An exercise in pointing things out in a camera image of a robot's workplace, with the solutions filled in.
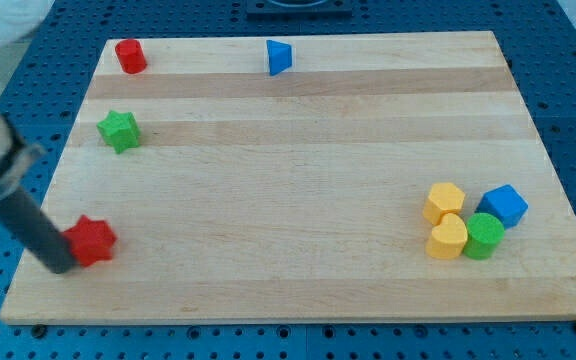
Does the wooden board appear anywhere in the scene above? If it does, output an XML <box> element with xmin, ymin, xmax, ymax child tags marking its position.
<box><xmin>0</xmin><ymin>31</ymin><xmax>576</xmax><ymax>325</ymax></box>

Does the blue triangle block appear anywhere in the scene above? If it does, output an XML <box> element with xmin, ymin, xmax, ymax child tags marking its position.
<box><xmin>266</xmin><ymin>40</ymin><xmax>292</xmax><ymax>76</ymax></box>

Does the green star block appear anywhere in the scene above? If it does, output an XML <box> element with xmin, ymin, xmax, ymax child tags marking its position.
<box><xmin>96</xmin><ymin>110</ymin><xmax>141</xmax><ymax>154</ymax></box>

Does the green cylinder block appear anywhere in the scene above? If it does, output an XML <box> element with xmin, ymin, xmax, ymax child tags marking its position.
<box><xmin>463</xmin><ymin>213</ymin><xmax>505</xmax><ymax>260</ymax></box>

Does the yellow hexagon block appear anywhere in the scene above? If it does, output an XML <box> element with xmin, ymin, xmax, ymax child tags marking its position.
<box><xmin>422</xmin><ymin>182</ymin><xmax>466</xmax><ymax>225</ymax></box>

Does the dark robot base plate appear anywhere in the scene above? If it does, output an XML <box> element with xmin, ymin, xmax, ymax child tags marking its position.
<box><xmin>244</xmin><ymin>0</ymin><xmax>353</xmax><ymax>18</ymax></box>

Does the blue cube block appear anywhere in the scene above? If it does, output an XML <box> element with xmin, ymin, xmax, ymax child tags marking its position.
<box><xmin>475</xmin><ymin>184</ymin><xmax>529</xmax><ymax>229</ymax></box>

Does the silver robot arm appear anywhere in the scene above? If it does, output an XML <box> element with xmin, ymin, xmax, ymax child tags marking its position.
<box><xmin>0</xmin><ymin>114</ymin><xmax>77</xmax><ymax>274</ymax></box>

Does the red star block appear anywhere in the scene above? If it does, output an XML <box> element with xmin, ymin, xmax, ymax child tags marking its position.
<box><xmin>62</xmin><ymin>215</ymin><xmax>117</xmax><ymax>267</ymax></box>

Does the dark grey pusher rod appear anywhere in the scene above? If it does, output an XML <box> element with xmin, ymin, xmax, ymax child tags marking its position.
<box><xmin>0</xmin><ymin>188</ymin><xmax>77</xmax><ymax>274</ymax></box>

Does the yellow heart block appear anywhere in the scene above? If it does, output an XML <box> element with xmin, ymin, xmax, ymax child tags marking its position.
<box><xmin>425</xmin><ymin>213</ymin><xmax>468</xmax><ymax>260</ymax></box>

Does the red cylinder block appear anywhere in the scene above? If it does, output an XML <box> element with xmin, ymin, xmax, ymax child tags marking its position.
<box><xmin>115</xmin><ymin>39</ymin><xmax>147</xmax><ymax>74</ymax></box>

